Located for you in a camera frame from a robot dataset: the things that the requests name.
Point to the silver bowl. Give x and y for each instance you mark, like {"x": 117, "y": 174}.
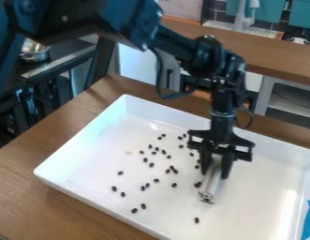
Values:
{"x": 34, "y": 52}

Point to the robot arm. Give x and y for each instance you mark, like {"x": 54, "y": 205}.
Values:
{"x": 178, "y": 47}

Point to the black shelf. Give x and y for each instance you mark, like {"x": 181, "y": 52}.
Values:
{"x": 44, "y": 81}

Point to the pile of black bits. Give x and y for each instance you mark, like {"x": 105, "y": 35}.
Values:
{"x": 163, "y": 170}

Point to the white tray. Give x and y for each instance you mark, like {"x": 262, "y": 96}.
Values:
{"x": 194, "y": 175}

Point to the wooden desk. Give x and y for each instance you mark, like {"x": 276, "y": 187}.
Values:
{"x": 261, "y": 50}

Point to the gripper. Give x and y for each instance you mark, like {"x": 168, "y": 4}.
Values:
{"x": 220, "y": 137}

